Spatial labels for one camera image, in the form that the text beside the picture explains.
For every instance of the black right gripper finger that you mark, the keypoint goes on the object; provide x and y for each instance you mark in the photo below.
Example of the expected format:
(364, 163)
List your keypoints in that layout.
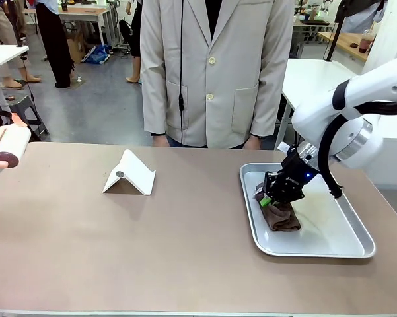
(290, 195)
(273, 185)

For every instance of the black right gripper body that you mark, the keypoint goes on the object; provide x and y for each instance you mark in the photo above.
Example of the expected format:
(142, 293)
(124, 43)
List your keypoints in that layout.
(299, 168)

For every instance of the brown cloth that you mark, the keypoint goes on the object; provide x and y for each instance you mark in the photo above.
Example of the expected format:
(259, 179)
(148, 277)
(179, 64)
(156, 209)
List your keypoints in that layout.
(284, 219)

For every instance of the pink white lint roller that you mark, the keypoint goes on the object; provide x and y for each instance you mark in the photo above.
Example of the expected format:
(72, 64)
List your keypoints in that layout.
(11, 145)

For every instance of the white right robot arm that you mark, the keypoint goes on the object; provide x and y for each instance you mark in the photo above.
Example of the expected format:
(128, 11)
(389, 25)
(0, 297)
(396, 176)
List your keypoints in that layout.
(360, 109)

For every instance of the person's right forearm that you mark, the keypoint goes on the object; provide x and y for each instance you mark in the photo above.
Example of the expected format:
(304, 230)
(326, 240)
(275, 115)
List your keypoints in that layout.
(153, 102)

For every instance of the person's left forearm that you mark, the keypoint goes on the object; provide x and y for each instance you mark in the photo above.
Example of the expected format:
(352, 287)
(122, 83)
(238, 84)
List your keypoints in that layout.
(271, 105)

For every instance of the person's left hand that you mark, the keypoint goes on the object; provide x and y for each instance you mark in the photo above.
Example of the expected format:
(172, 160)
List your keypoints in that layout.
(253, 142)

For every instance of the person's right hand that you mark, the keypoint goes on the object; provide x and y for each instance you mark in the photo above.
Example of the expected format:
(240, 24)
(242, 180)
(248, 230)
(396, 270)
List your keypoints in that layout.
(160, 140)

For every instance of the silver metal tray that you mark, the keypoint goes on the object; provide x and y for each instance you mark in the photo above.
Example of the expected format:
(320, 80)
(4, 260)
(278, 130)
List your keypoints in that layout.
(330, 228)

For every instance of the person in beige jacket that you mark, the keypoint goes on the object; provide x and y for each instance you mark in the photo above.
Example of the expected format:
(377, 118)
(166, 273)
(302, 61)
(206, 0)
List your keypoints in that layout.
(214, 82)

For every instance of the wooden top table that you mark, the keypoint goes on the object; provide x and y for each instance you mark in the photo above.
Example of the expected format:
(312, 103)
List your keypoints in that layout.
(346, 43)

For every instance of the black pole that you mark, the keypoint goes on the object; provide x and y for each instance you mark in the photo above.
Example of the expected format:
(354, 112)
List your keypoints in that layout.
(333, 33)

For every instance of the plastic cup with dark drink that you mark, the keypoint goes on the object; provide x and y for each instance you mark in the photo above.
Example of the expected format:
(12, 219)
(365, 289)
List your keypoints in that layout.
(366, 41)

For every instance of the white folded stand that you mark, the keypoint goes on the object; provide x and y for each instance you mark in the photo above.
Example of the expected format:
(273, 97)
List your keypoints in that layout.
(129, 178)

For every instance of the barefoot person in black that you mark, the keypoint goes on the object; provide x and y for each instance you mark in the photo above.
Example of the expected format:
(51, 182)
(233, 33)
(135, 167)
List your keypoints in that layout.
(135, 46)

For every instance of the blue plastic bag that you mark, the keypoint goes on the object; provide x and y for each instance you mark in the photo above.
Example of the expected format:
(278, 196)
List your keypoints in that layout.
(97, 55)

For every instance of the cardboard box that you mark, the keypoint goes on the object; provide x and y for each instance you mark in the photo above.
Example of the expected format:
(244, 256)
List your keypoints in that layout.
(75, 44)

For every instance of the grey metal stool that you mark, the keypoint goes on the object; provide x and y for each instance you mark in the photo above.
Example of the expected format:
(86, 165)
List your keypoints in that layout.
(20, 109)

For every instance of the white table with clamp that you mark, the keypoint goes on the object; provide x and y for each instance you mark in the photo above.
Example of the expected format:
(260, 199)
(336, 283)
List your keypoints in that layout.
(3, 54)

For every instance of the person in beige trousers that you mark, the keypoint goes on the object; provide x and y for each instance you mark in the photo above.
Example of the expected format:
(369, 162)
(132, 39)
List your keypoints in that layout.
(6, 33)

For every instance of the white frame wooden desk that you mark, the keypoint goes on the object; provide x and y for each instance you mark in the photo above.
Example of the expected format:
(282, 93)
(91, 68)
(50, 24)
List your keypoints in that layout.
(86, 14)

